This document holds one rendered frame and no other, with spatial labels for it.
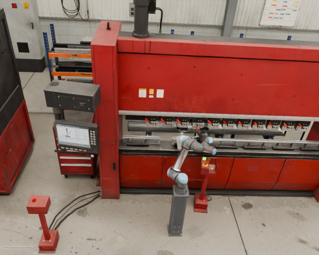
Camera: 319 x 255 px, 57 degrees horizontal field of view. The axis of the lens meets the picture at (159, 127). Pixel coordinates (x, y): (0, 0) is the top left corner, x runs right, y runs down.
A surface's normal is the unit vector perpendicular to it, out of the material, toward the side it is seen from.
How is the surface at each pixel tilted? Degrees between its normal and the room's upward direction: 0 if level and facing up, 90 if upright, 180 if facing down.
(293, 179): 90
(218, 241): 0
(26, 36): 90
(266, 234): 0
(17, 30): 90
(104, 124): 90
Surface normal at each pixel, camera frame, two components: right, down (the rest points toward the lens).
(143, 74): 0.04, 0.58
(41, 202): 0.07, -0.81
